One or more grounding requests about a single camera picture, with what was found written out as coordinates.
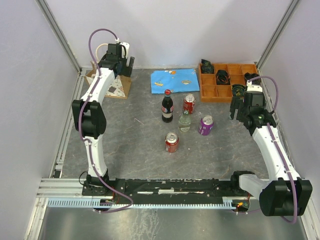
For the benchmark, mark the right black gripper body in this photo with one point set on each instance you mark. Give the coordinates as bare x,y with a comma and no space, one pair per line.
264,104

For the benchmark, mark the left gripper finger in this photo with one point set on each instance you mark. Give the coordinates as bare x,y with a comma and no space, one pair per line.
124,69
131,65

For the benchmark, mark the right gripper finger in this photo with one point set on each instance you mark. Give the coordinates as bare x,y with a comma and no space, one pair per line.
240,110
233,107

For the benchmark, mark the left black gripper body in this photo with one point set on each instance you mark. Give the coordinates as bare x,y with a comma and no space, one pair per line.
120,60

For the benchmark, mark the brown canvas bag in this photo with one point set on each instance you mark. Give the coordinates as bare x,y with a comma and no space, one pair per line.
116,88

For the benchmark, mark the cola glass bottle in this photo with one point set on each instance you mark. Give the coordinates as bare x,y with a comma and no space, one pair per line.
167,107

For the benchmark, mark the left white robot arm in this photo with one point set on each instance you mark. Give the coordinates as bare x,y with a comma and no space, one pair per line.
90,120

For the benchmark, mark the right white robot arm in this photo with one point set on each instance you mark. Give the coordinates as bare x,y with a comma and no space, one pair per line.
286,193

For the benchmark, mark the dark rolled band yellow print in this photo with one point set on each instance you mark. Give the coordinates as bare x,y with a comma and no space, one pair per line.
238,90

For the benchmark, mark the orange wooden divider tray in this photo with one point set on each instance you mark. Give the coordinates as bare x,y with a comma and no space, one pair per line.
211,92

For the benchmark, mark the purple soda can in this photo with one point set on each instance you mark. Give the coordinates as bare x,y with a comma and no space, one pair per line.
206,124

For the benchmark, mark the dark rolled band orange accents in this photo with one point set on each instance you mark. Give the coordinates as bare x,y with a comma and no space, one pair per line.
222,77

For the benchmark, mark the dark rolled band far-right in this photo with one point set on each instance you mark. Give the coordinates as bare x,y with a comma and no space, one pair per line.
248,76

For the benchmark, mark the red cola can far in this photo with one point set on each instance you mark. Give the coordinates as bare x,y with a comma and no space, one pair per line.
189,103

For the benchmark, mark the red cola can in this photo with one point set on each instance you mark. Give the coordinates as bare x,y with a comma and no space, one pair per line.
171,142
189,103

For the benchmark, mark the dark rolled band far-left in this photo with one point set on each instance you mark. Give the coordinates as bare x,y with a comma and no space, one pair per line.
207,67

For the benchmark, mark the clear green-cap glass bottle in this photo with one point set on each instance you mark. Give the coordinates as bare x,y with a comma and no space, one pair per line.
184,121

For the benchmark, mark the blue space-print cloth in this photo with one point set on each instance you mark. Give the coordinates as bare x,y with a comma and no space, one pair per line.
175,80

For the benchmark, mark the red cola can near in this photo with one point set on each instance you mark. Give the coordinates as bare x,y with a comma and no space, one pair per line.
171,142

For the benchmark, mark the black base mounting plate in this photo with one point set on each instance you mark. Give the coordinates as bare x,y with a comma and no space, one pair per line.
164,191

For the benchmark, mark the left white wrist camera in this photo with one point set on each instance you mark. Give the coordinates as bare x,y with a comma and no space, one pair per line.
125,47

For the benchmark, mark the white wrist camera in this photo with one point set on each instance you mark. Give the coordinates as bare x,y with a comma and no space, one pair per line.
125,47
251,87

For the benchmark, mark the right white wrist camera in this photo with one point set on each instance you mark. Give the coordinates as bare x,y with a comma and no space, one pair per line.
251,87

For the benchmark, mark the left aluminium frame post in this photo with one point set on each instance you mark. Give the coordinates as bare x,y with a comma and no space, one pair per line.
48,14

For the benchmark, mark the aluminium frame post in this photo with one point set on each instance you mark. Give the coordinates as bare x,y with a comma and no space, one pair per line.
48,14
289,12

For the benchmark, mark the right aluminium frame post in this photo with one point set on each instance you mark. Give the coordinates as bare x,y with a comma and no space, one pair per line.
289,12

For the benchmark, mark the blue slotted cable duct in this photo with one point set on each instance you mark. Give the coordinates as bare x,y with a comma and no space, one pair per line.
103,203

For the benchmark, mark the aluminium front rail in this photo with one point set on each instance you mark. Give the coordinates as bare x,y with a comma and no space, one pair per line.
59,188

